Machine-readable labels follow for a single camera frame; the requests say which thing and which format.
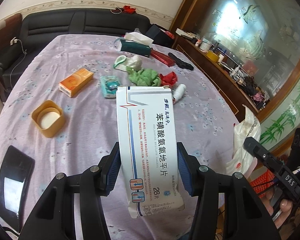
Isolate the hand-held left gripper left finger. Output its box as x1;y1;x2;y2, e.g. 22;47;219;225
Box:
19;142;123;240

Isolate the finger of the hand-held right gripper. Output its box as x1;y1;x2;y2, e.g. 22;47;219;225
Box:
243;136;285;173

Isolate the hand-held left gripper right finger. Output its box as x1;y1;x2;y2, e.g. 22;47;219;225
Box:
176;142;282;240

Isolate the white plastic bag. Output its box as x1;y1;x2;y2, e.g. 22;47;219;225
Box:
226;104;262;175

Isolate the red plastic basket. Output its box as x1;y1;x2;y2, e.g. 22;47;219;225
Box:
249;167;275;200

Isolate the white medicine box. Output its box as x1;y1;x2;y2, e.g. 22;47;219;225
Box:
116;85;185;219

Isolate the teal cartoon tissue packet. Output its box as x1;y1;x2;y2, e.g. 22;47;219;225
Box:
100;75;121;99

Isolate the person's right hand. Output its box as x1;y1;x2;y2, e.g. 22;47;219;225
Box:
261;190;300;230

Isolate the bamboo painted glass panel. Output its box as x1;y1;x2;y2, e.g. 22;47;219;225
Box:
260;72;300;153

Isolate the black handbag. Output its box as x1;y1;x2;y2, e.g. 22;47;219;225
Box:
242;76;260;95

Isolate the yellow square plastic container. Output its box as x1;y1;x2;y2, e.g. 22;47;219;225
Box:
31;100;66;138

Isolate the small white plastic bottle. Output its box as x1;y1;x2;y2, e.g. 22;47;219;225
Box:
172;84;187;103

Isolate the wooden cabinet with mirror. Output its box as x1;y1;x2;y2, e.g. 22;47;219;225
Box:
169;0;300;115

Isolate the crumpled red wrapper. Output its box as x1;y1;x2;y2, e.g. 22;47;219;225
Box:
159;71;178;87

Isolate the orange cardboard box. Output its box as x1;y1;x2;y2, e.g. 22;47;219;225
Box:
59;67;94;98

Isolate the green knitted cloth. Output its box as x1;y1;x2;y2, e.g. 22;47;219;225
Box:
126;66;162;87

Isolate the black smartphone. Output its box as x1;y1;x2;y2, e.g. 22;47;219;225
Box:
0;145;35;220

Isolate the white mask with green rim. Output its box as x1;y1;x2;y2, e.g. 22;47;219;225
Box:
114;56;127;71

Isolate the crumpled white tissue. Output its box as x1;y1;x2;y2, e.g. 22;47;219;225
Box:
126;55;143;70

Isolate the red zip pouch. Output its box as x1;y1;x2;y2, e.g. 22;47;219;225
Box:
150;50;174;67

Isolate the white jar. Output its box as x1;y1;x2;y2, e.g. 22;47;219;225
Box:
200;37;212;50

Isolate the dark green tissue box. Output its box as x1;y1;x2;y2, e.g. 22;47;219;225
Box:
119;32;154;57

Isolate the black paper bag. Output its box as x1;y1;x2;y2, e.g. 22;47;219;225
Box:
145;24;175;48

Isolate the black sofa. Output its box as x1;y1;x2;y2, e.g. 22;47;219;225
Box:
0;8;153;110

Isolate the charger cable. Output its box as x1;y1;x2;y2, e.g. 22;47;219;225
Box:
2;39;28;80

